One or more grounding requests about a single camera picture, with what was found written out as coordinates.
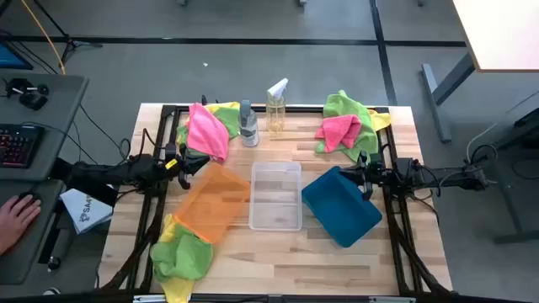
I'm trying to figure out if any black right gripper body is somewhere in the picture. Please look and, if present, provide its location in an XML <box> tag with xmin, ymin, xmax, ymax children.
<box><xmin>357</xmin><ymin>150</ymin><xmax>387</xmax><ymax>201</ymax></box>

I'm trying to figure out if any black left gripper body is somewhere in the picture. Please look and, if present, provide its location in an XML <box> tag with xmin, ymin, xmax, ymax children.
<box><xmin>162</xmin><ymin>142</ymin><xmax>191</xmax><ymax>191</ymax></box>

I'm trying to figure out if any pink microfiber towel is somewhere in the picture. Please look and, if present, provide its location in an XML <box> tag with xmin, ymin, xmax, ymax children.
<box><xmin>184</xmin><ymin>102</ymin><xmax>231</xmax><ymax>165</ymax></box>
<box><xmin>314</xmin><ymin>114</ymin><xmax>364</xmax><ymax>154</ymax></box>

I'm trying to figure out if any yellow microfiber towel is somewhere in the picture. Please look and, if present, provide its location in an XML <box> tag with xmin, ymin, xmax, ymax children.
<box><xmin>157</xmin><ymin>213</ymin><xmax>196</xmax><ymax>303</ymax></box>
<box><xmin>201</xmin><ymin>100</ymin><xmax>242</xmax><ymax>115</ymax></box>
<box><xmin>369</xmin><ymin>109</ymin><xmax>392</xmax><ymax>133</ymax></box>

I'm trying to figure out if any blue plastic basket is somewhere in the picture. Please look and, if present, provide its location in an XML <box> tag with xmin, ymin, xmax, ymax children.
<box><xmin>301</xmin><ymin>165</ymin><xmax>384</xmax><ymax>249</ymax></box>

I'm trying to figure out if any orange translucent plastic basket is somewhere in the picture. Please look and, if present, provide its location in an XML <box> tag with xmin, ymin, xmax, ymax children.
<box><xmin>173</xmin><ymin>162</ymin><xmax>253</xmax><ymax>246</ymax></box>

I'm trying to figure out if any grey cap spray bottle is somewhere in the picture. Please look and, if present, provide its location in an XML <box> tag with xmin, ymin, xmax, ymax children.
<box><xmin>237</xmin><ymin>98</ymin><xmax>260</xmax><ymax>149</ymax></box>

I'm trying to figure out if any clear plastic basket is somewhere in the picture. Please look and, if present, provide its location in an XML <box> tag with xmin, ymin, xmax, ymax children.
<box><xmin>248</xmin><ymin>161</ymin><xmax>304</xmax><ymax>232</ymax></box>

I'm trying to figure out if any white trigger spray bottle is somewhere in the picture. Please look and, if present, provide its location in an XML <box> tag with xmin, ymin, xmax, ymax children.
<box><xmin>264</xmin><ymin>77</ymin><xmax>291</xmax><ymax>138</ymax></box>

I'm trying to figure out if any grey table leg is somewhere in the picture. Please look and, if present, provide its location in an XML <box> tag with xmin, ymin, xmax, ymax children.
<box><xmin>420</xmin><ymin>52</ymin><xmax>478</xmax><ymax>145</ymax></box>

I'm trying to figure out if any white printed bag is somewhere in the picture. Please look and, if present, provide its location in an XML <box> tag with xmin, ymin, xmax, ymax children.
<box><xmin>59</xmin><ymin>187</ymin><xmax>115</xmax><ymax>236</ymax></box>

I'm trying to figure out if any grey desk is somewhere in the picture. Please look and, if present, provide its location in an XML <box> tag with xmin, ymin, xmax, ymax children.
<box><xmin>0</xmin><ymin>178</ymin><xmax>67</xmax><ymax>286</ymax></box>
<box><xmin>0</xmin><ymin>69</ymin><xmax>90</xmax><ymax>183</ymax></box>

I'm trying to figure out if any black computer mouse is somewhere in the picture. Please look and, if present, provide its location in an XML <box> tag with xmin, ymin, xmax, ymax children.
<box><xmin>16</xmin><ymin>190</ymin><xmax>41</xmax><ymax>204</ymax></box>

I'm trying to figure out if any black backlit keyboard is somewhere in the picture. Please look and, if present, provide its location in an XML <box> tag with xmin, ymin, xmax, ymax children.
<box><xmin>0</xmin><ymin>123</ymin><xmax>45</xmax><ymax>170</ymax></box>

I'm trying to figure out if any black device with knobs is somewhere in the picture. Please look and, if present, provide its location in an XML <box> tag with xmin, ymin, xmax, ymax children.
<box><xmin>3</xmin><ymin>77</ymin><xmax>51</xmax><ymax>112</ymax></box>

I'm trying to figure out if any black tripod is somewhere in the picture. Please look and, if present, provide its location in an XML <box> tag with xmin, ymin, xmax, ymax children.
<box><xmin>31</xmin><ymin>0</ymin><xmax>104</xmax><ymax>66</ymax></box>

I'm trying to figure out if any person's hand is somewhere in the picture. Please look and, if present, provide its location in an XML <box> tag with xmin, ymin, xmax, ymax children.
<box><xmin>0</xmin><ymin>194</ymin><xmax>43</xmax><ymax>256</ymax></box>

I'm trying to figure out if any white top table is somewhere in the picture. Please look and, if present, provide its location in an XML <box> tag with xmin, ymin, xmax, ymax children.
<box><xmin>451</xmin><ymin>0</ymin><xmax>539</xmax><ymax>74</ymax></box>

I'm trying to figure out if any blue screen monitor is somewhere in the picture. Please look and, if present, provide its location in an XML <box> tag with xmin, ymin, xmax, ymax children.
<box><xmin>0</xmin><ymin>40</ymin><xmax>35</xmax><ymax>72</ymax></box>

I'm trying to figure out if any black aluminium table frame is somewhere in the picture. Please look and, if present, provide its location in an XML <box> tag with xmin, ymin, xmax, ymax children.
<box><xmin>125</xmin><ymin>103</ymin><xmax>422</xmax><ymax>303</ymax></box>

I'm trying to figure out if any black cable bundle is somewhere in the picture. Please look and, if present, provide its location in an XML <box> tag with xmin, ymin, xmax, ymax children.
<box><xmin>391</xmin><ymin>197</ymin><xmax>452</xmax><ymax>296</ymax></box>
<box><xmin>97</xmin><ymin>197</ymin><xmax>163</xmax><ymax>296</ymax></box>

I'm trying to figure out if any yellow cable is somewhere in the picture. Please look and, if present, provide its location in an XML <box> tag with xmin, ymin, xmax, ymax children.
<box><xmin>19</xmin><ymin>0</ymin><xmax>67</xmax><ymax>77</ymax></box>

